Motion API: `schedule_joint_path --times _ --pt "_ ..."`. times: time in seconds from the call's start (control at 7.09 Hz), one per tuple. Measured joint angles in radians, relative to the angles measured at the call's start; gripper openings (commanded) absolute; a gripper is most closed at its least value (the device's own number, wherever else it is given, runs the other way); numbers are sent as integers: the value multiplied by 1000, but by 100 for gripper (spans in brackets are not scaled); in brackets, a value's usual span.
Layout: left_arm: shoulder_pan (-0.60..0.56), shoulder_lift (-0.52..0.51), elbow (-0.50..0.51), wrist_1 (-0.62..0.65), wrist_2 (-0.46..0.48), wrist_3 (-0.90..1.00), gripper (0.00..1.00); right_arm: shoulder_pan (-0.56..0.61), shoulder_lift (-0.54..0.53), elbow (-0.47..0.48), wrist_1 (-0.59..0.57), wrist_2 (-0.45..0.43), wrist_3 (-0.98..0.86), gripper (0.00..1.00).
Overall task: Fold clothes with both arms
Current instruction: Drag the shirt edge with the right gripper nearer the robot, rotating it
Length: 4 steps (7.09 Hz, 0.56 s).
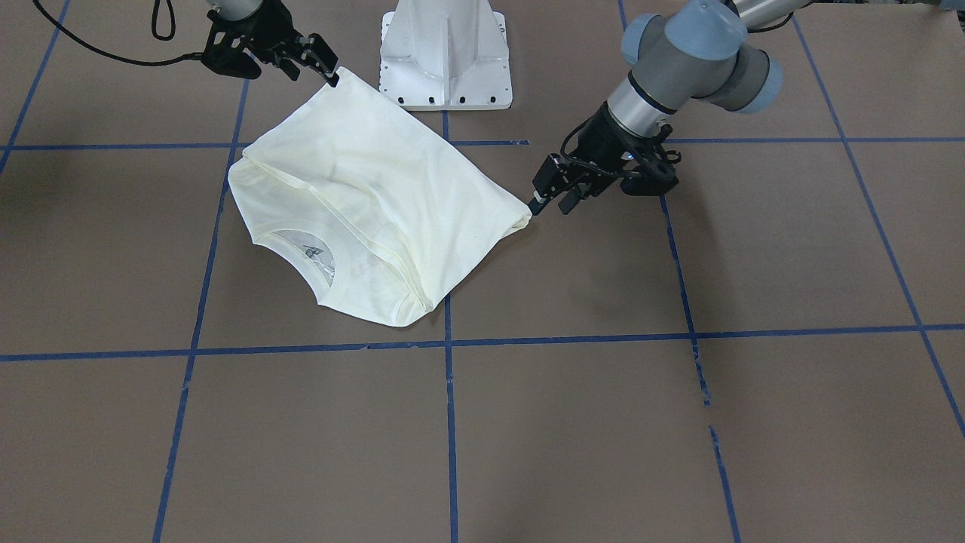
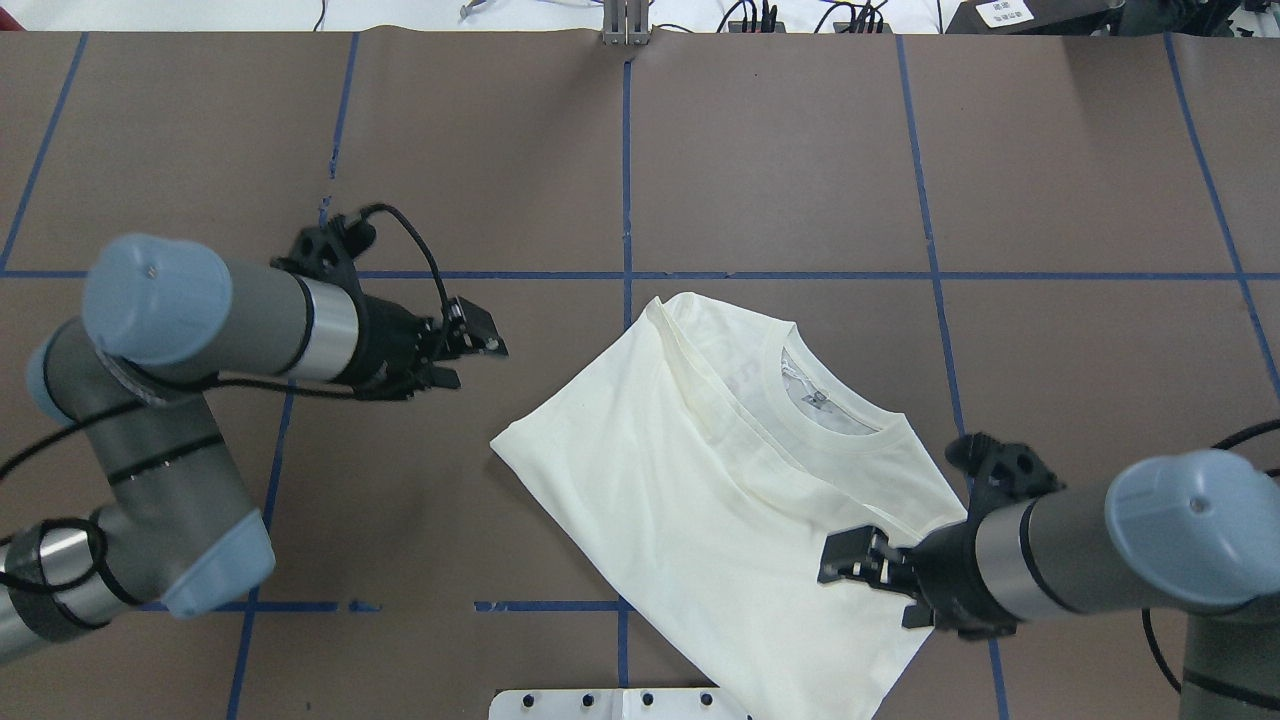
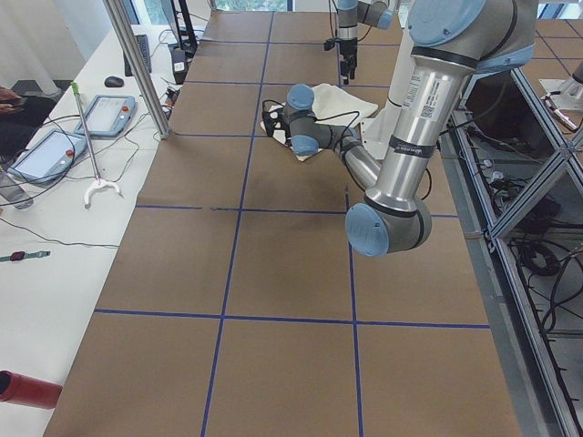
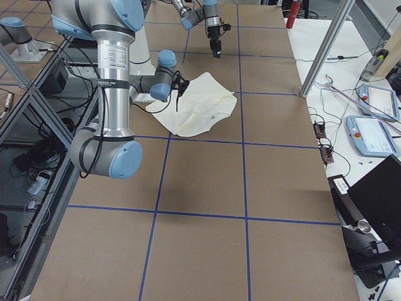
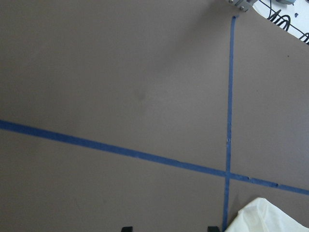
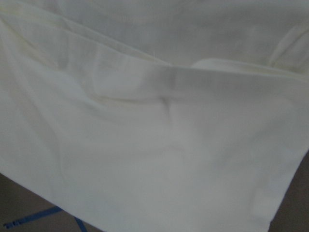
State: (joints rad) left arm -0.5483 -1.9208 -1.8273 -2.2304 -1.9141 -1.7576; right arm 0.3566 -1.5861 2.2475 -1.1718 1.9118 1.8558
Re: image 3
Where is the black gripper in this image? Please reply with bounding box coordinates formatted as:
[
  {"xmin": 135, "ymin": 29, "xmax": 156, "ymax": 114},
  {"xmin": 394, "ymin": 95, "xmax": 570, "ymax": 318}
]
[
  {"xmin": 262, "ymin": 107, "xmax": 288, "ymax": 137},
  {"xmin": 323, "ymin": 38, "xmax": 358, "ymax": 85}
]

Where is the cream long-sleeve cat shirt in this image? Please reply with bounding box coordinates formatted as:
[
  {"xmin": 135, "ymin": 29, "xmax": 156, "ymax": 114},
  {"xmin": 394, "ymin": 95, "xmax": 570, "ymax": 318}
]
[{"xmin": 261, "ymin": 84, "xmax": 378, "ymax": 161}]

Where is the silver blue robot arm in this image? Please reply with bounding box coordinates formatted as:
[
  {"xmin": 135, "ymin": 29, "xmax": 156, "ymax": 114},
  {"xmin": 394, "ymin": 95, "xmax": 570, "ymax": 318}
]
[
  {"xmin": 323, "ymin": 0, "xmax": 394, "ymax": 85},
  {"xmin": 262, "ymin": 1, "xmax": 537, "ymax": 257}
]

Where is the far blue teach pendant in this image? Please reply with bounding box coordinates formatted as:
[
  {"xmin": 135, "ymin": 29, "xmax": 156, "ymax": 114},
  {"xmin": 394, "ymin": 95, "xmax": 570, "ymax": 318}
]
[{"xmin": 80, "ymin": 95, "xmax": 137, "ymax": 138}]

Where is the blue teach pendant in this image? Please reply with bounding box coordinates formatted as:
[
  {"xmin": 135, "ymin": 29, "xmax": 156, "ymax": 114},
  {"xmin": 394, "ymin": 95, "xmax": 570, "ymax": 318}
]
[
  {"xmin": 80, "ymin": 95, "xmax": 137, "ymax": 138},
  {"xmin": 8, "ymin": 129, "xmax": 87, "ymax": 184}
]

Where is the black computer mouse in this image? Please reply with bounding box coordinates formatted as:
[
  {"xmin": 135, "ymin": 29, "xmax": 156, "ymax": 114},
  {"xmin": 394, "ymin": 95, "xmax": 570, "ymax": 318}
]
[{"xmin": 104, "ymin": 76, "xmax": 125, "ymax": 88}]

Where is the metal hook tool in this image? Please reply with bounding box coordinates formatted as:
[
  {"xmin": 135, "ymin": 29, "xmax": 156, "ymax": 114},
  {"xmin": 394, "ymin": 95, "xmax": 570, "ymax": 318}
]
[{"xmin": 71, "ymin": 81, "xmax": 123, "ymax": 210}]

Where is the near blue teach pendant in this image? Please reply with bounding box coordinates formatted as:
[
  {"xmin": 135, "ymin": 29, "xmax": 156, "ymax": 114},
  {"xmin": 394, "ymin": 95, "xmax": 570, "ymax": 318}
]
[{"xmin": 8, "ymin": 129, "xmax": 87, "ymax": 184}]

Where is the clear water bottle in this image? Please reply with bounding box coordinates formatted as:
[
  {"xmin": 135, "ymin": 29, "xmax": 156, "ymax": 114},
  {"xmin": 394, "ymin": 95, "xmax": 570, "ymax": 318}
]
[{"xmin": 0, "ymin": 170, "xmax": 34, "ymax": 209}]

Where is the red bottle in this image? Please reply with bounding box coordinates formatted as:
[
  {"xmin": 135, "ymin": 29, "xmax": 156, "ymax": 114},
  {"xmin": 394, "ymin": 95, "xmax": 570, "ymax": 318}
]
[{"xmin": 1, "ymin": 371, "xmax": 63, "ymax": 410}]

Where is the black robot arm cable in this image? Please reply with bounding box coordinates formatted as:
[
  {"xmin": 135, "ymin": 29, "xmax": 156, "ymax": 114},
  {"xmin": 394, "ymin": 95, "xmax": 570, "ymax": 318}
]
[{"xmin": 261, "ymin": 98, "xmax": 434, "ymax": 201}]

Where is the aluminium frame post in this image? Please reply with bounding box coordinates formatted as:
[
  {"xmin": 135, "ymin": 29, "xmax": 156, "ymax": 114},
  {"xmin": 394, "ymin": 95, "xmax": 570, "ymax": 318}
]
[{"xmin": 103, "ymin": 0, "xmax": 170, "ymax": 140}]

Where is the red smartwatch green strap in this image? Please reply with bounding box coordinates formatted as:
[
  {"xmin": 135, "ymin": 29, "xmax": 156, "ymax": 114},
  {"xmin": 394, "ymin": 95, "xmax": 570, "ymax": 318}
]
[{"xmin": 0, "ymin": 249, "xmax": 52, "ymax": 264}]

